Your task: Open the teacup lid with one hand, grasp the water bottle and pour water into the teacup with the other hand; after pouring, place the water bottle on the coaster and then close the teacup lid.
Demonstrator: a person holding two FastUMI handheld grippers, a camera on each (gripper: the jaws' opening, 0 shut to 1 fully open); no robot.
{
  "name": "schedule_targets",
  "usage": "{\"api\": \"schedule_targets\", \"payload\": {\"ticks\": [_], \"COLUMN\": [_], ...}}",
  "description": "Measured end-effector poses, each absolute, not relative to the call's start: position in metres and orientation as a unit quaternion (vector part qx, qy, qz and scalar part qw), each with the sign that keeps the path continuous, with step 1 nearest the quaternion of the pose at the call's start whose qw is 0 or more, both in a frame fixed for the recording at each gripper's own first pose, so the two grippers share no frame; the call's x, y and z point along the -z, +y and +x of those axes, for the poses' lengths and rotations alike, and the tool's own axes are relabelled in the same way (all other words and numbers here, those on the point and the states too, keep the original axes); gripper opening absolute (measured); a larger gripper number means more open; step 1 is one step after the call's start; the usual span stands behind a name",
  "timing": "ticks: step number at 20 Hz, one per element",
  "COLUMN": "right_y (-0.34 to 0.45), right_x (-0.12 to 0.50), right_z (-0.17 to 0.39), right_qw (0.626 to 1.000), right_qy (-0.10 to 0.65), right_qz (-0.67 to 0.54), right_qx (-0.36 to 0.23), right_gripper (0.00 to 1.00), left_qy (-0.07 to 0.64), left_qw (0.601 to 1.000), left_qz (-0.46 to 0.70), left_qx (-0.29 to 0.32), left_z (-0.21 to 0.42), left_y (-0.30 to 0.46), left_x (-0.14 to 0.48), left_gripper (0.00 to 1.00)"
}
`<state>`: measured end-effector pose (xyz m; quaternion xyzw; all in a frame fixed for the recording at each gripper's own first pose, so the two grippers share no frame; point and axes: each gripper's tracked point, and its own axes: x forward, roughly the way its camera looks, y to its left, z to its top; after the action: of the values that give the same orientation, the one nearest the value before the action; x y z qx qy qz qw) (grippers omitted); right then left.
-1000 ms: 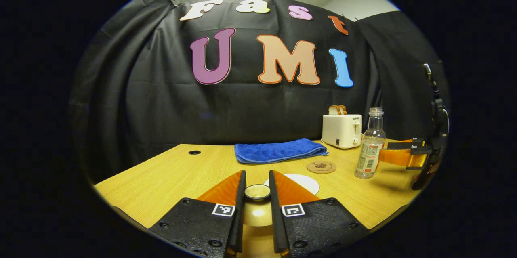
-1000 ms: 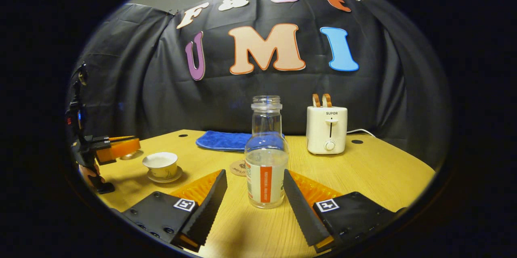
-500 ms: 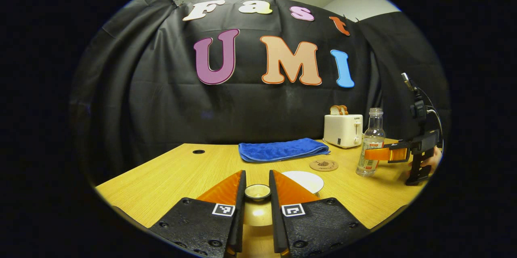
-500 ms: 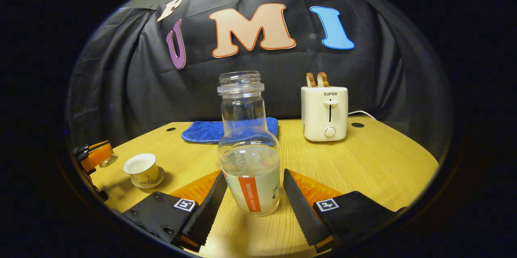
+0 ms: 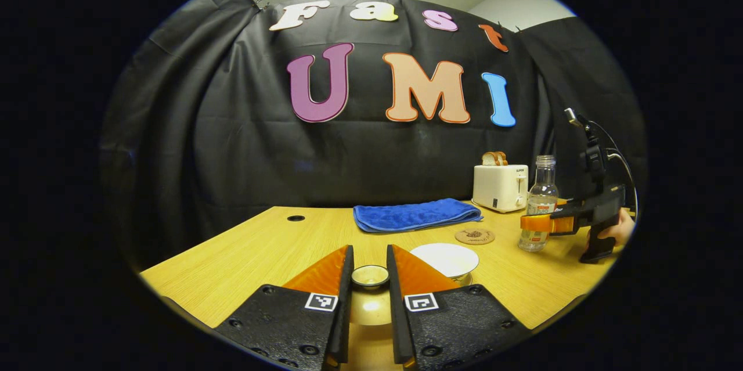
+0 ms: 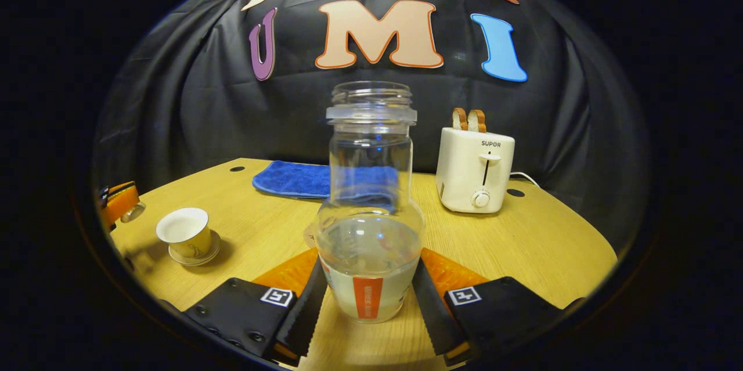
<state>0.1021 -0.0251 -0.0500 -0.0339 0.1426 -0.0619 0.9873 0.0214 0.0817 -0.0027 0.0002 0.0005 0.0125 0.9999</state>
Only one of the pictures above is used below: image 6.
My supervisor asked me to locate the blue towel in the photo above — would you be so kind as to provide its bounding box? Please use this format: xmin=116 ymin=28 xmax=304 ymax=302
xmin=252 ymin=160 xmax=401 ymax=200

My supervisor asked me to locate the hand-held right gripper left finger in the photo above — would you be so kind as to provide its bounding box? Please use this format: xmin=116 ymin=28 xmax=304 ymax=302
xmin=183 ymin=248 xmax=329 ymax=367

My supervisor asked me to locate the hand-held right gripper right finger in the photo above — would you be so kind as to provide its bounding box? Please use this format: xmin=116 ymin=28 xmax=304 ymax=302
xmin=411 ymin=248 xmax=584 ymax=367

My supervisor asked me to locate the cream ceramic teacup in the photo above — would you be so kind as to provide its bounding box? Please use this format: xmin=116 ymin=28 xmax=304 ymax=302
xmin=156 ymin=207 xmax=212 ymax=260

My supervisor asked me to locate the white toaster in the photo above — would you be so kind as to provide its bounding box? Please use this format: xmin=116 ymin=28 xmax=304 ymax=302
xmin=435 ymin=125 xmax=516 ymax=214

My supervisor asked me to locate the clear glass water bottle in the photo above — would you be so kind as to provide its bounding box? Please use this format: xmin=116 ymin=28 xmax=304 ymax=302
xmin=316 ymin=81 xmax=426 ymax=324

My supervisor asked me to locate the black backdrop cloth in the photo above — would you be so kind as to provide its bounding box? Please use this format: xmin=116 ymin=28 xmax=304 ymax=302
xmin=93 ymin=0 xmax=651 ymax=255

